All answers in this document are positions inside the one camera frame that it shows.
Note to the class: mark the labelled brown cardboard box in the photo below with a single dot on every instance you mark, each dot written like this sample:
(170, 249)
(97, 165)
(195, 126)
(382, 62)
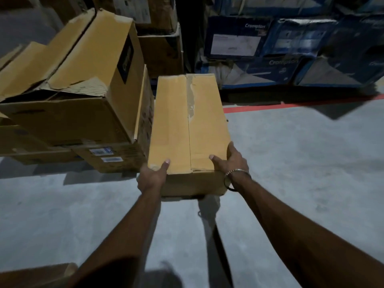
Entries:
(120, 158)

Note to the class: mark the taped brown cardboard box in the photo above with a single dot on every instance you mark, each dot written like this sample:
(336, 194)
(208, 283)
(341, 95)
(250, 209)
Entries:
(174, 122)

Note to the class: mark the person's right thumb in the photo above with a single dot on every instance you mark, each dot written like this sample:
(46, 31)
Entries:
(217, 160)

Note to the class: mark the dark brown cardboard box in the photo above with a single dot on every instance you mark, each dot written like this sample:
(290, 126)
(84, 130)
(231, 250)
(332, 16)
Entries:
(162, 52)

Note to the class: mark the stack of blue printed boxes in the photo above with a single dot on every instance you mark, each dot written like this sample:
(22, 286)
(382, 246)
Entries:
(270, 50)

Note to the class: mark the silver metal bangle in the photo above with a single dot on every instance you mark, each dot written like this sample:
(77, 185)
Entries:
(237, 170)

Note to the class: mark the person's right forearm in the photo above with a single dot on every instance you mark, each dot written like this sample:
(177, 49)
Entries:
(300, 236)

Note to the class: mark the brown box with white label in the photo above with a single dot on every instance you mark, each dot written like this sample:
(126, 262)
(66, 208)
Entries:
(141, 11)

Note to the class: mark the flat cardboard piece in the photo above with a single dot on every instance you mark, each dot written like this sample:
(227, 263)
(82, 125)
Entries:
(33, 277)

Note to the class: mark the person's left thumb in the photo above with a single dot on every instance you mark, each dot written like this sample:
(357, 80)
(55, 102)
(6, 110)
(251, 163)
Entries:
(165, 166)

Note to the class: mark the large torn open cardboard box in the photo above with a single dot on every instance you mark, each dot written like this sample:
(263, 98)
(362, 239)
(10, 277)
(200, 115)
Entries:
(99, 56)

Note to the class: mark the person's left hand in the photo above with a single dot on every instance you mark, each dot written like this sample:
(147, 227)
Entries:
(150, 180)

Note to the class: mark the person's left forearm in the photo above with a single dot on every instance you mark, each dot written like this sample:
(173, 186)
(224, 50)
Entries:
(126, 236)

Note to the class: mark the person's right hand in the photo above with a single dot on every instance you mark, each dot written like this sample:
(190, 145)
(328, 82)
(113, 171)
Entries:
(235, 166)

